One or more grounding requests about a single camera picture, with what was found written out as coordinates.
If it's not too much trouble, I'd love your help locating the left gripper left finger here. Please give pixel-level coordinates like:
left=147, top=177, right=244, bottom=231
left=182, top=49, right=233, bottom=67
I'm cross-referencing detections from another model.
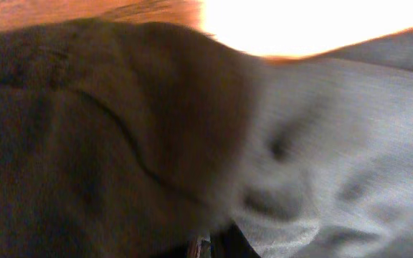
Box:
left=186, top=237, right=203, bottom=258

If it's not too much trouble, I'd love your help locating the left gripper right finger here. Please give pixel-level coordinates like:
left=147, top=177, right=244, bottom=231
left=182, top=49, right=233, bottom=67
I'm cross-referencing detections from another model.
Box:
left=210, top=224, right=260, bottom=258

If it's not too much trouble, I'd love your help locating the black t-shirt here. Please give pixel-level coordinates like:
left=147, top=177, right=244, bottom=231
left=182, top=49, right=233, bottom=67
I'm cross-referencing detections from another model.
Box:
left=0, top=19, right=413, bottom=257

